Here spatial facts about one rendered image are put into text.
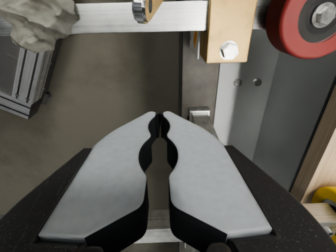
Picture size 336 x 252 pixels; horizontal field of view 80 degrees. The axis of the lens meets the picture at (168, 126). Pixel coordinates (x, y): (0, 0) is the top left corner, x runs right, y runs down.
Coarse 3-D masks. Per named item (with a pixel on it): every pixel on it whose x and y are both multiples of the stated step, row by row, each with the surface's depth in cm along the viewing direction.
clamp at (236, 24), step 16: (208, 0) 22; (224, 0) 21; (240, 0) 21; (256, 0) 21; (208, 16) 22; (224, 16) 22; (240, 16) 22; (208, 32) 22; (224, 32) 22; (240, 32) 22; (208, 48) 23; (240, 48) 23
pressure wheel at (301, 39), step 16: (272, 0) 20; (288, 0) 18; (304, 0) 18; (320, 0) 18; (272, 16) 20; (288, 16) 19; (304, 16) 19; (320, 16) 18; (272, 32) 21; (288, 32) 19; (304, 32) 20; (320, 32) 20; (288, 48) 20; (304, 48) 20; (320, 48) 20
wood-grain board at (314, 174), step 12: (324, 120) 28; (324, 132) 28; (312, 144) 30; (324, 144) 28; (312, 156) 30; (324, 156) 28; (300, 168) 33; (312, 168) 30; (324, 168) 29; (300, 180) 33; (312, 180) 30; (324, 180) 31; (300, 192) 33; (312, 192) 32
